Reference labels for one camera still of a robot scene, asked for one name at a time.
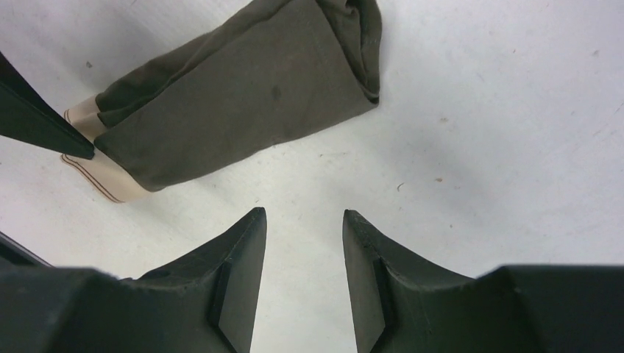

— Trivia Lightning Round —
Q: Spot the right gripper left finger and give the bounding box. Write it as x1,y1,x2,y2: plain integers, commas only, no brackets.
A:
1,207,267,352

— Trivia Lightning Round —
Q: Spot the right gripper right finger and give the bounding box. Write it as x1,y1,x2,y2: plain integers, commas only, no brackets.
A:
342,210,623,352

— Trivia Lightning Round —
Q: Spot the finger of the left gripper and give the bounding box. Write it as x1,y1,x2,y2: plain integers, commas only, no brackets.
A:
1,56,95,160

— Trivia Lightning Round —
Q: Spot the olive underwear beige waistband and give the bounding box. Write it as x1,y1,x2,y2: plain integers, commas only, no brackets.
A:
62,0,382,203

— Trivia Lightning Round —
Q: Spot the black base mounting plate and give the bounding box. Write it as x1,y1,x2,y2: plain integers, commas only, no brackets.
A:
1,232,52,267

